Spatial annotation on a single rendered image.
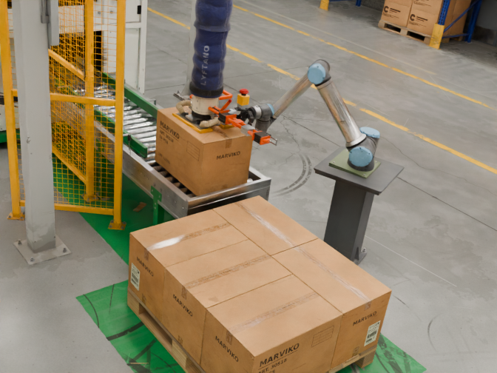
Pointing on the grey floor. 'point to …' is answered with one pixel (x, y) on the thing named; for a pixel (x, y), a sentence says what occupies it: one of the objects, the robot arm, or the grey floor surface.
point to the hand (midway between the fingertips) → (229, 118)
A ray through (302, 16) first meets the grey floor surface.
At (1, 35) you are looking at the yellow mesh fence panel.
